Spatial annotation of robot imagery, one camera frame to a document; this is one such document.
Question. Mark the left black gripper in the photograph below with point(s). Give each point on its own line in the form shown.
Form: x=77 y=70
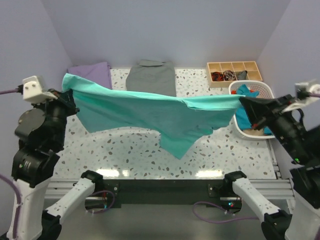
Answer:
x=66 y=98

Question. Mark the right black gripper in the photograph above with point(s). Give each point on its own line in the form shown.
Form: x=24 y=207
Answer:
x=267 y=108

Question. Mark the teal t shirt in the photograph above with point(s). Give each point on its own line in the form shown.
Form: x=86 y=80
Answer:
x=181 y=121

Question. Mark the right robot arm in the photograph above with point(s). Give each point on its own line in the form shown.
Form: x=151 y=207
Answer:
x=303 y=147

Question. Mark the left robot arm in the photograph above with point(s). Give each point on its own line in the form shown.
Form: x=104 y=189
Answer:
x=41 y=136

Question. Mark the blue t shirt in basket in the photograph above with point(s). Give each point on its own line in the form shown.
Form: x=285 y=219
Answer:
x=241 y=116

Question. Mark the beige garment in basket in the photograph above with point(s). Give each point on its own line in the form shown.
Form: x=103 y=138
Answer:
x=254 y=132

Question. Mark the grey cloth in box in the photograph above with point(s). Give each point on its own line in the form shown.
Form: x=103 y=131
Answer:
x=242 y=75

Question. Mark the patterned cloth in box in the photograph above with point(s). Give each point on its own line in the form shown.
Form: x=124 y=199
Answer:
x=229 y=75

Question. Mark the folded purple shirt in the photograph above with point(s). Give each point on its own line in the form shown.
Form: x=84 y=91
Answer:
x=99 y=73

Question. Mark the wooden compartment box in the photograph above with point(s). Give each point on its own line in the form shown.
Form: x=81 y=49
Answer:
x=235 y=66

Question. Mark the folded grey shirt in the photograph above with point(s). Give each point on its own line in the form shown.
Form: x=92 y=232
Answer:
x=155 y=77

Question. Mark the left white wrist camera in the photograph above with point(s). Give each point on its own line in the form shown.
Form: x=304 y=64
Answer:
x=34 y=90

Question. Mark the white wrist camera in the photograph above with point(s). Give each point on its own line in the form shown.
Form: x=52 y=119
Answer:
x=34 y=90
x=306 y=93

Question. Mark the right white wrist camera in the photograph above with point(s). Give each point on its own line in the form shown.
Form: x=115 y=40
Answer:
x=306 y=93

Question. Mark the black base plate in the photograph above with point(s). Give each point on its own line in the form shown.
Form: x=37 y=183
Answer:
x=117 y=192

